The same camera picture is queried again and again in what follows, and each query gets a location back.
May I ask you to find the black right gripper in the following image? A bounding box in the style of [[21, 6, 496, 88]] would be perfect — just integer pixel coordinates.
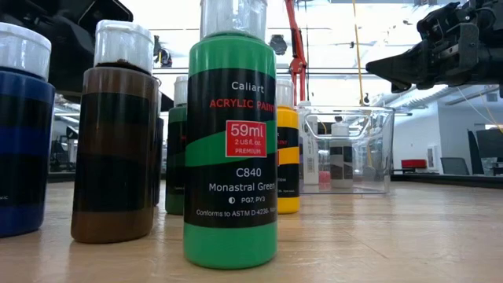
[[365, 0, 503, 94]]

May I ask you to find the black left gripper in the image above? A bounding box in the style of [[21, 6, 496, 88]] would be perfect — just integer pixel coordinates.
[[50, 0, 175, 113]]

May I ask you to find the dark green paint bottle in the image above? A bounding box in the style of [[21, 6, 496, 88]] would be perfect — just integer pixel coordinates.
[[164, 75, 189, 216]]

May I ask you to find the brown paint bottle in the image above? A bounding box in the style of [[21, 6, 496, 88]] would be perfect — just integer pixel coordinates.
[[70, 19, 161, 244]]

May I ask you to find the large white paint bottle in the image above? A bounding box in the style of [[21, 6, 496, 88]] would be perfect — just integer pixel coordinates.
[[297, 100, 320, 186]]

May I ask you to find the bright green paint bottle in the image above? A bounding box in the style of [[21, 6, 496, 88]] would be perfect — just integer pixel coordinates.
[[182, 0, 279, 270]]

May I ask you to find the blue paint bottle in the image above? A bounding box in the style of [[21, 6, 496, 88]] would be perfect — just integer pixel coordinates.
[[0, 21, 56, 239]]

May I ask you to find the yellow paint bottle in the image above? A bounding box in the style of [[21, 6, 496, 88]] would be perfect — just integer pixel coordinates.
[[276, 78, 301, 215]]

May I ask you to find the clear plastic bin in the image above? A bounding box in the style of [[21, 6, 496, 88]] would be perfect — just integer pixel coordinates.
[[297, 105, 396, 196]]

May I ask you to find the red seat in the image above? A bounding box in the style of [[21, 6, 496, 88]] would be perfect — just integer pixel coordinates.
[[400, 158, 428, 171]]

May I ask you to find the grey chair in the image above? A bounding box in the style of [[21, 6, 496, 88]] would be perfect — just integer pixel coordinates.
[[439, 156, 472, 176]]

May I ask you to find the red desk lamp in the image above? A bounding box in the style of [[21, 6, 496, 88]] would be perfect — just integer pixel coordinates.
[[285, 0, 310, 107]]

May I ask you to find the black monitor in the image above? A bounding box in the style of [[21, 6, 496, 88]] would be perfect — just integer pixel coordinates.
[[466, 127, 503, 177]]

